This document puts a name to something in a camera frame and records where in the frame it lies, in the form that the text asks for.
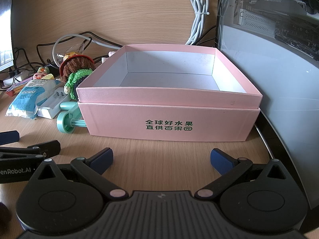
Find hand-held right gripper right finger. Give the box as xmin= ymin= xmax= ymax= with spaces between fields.
xmin=195 ymin=148 xmax=287 ymax=201

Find black cable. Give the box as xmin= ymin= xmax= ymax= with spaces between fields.
xmin=36 ymin=31 xmax=123 ymax=64

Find bagged yellow red toy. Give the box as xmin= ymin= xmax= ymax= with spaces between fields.
xmin=56 ymin=42 xmax=86 ymax=63

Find mint green plastic roller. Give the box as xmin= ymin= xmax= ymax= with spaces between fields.
xmin=56 ymin=101 xmax=87 ymax=134

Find grey cable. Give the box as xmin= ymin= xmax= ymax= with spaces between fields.
xmin=52 ymin=33 xmax=123 ymax=61

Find glass panel computer case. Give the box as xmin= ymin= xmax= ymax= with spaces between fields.
xmin=215 ymin=0 xmax=319 ymax=239

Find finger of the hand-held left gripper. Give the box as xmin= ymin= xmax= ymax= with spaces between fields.
xmin=0 ymin=131 xmax=20 ymax=145
xmin=0 ymin=141 xmax=61 ymax=158

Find pink printed box base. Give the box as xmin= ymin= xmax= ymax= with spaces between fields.
xmin=77 ymin=101 xmax=261 ymax=142

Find tangled black cables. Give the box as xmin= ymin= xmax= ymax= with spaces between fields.
xmin=0 ymin=47 xmax=41 ymax=91

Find white bundled cable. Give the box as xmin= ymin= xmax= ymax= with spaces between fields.
xmin=185 ymin=0 xmax=210 ymax=46

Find black computer monitor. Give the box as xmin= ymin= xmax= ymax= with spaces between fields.
xmin=0 ymin=0 xmax=16 ymax=73

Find white rectangular box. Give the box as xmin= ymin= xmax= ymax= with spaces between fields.
xmin=37 ymin=87 xmax=73 ymax=119

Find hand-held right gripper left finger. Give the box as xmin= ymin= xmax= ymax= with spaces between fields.
xmin=31 ymin=148 xmax=126 ymax=201

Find brown green knitted doll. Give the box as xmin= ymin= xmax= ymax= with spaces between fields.
xmin=59 ymin=55 xmax=96 ymax=100

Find blue white tissue pack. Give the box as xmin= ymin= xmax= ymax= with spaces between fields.
xmin=5 ymin=79 xmax=58 ymax=120

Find pink cardboard box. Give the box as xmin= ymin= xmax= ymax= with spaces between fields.
xmin=76 ymin=44 xmax=264 ymax=110

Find pink green cat figurine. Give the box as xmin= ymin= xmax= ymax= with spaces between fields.
xmin=33 ymin=65 xmax=50 ymax=80

